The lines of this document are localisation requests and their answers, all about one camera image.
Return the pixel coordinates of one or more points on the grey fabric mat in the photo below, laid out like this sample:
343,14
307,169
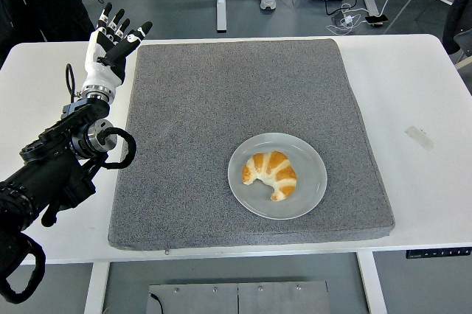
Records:
239,82

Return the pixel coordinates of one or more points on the black smartphone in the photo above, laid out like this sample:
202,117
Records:
376,19

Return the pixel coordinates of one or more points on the black jacket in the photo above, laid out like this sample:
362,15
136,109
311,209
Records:
459,23

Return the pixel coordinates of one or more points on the grey metal plate with screws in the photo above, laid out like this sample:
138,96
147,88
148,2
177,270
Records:
199,299

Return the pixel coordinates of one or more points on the golden croissant bread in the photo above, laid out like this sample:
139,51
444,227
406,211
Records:
274,170

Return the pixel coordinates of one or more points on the white table leg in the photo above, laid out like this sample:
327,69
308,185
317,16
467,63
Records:
370,284
96,288

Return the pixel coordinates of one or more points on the black table control panel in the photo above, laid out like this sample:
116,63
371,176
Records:
439,254

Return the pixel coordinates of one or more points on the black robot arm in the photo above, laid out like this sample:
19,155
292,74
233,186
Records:
40,185

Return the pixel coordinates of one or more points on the clear tape strip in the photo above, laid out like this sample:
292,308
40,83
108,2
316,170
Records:
419,138

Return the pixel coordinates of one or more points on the grey chair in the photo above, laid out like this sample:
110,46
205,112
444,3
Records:
466,39

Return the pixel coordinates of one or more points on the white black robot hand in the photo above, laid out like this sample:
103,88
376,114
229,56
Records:
97,72

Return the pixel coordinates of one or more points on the pale grey round plate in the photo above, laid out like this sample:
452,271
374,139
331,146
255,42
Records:
306,196

